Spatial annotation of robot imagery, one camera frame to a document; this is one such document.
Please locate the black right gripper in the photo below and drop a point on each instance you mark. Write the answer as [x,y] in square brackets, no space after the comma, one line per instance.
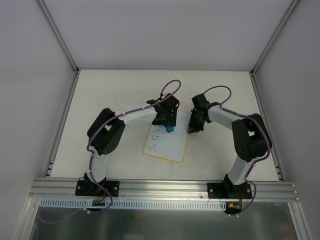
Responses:
[196,121]

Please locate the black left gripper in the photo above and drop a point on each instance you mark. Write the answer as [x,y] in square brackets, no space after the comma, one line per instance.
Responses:
[164,120]

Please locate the blue black whiteboard eraser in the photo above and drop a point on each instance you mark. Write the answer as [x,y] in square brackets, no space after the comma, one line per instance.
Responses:
[170,129]

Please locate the yellow framed small whiteboard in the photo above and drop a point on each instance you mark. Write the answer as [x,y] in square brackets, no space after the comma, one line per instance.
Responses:
[169,146]

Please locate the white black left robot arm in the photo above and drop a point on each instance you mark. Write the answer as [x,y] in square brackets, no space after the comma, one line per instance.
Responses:
[106,131]

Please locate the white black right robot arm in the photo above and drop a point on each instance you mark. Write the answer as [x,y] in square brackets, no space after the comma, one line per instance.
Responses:
[251,143]

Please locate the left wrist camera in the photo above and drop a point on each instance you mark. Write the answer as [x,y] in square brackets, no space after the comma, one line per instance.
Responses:
[171,104]

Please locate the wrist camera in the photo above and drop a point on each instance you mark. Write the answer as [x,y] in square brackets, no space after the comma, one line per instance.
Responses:
[171,104]
[200,102]

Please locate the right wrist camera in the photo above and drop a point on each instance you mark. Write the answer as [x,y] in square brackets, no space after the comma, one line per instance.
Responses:
[200,102]

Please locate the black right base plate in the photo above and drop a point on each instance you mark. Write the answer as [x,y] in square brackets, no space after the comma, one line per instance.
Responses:
[220,191]

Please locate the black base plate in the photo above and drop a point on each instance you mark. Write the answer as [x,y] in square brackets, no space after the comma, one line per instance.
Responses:
[220,191]
[87,188]

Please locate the white slotted cable duct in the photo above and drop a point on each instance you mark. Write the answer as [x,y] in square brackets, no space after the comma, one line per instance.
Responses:
[131,204]

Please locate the right aluminium frame post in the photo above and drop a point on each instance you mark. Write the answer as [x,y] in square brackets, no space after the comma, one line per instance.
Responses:
[275,34]

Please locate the aluminium frame post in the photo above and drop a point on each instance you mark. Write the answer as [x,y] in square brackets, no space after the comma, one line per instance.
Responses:
[275,34]
[57,34]

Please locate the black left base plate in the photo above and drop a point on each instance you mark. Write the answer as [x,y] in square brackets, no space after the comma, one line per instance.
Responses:
[87,188]

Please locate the left aluminium frame post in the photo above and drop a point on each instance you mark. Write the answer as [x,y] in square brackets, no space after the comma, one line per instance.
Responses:
[57,34]

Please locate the aluminium mounting rail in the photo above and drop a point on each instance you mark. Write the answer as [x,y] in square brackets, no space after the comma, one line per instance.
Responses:
[185,190]

